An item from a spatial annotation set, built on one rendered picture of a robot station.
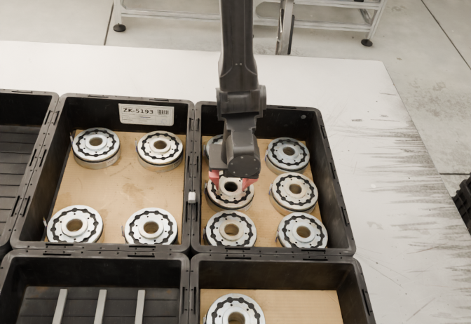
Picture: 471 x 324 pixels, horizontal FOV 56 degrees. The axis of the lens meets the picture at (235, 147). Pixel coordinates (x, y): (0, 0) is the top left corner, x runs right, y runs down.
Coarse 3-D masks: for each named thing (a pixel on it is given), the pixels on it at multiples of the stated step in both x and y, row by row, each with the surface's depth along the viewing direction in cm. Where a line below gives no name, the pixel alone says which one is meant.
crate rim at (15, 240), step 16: (64, 96) 99; (80, 96) 100; (96, 96) 101; (112, 96) 101; (128, 96) 102; (192, 112) 101; (48, 128) 92; (192, 128) 97; (48, 144) 89; (192, 144) 94; (192, 160) 91; (32, 176) 83; (192, 176) 88; (32, 192) 81; (16, 224) 76; (16, 240) 74
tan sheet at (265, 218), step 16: (304, 144) 112; (208, 176) 101; (272, 176) 104; (256, 192) 100; (208, 208) 95; (256, 208) 97; (272, 208) 97; (256, 224) 94; (272, 224) 94; (272, 240) 92
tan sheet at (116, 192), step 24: (72, 168) 98; (120, 168) 100; (144, 168) 101; (72, 192) 94; (96, 192) 95; (120, 192) 95; (144, 192) 96; (168, 192) 97; (120, 216) 91; (120, 240) 88
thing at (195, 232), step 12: (276, 108) 105; (288, 108) 106; (300, 108) 106; (312, 108) 107; (324, 132) 101; (324, 144) 98; (336, 180) 92; (336, 192) 89; (192, 204) 83; (192, 216) 81; (192, 228) 80; (348, 228) 84; (192, 240) 78; (348, 240) 82; (192, 252) 78; (204, 252) 77; (216, 252) 77; (228, 252) 77; (240, 252) 77; (252, 252) 78; (264, 252) 78; (276, 252) 80; (288, 252) 78; (300, 252) 79; (312, 252) 79; (324, 252) 80; (336, 252) 80; (348, 252) 80
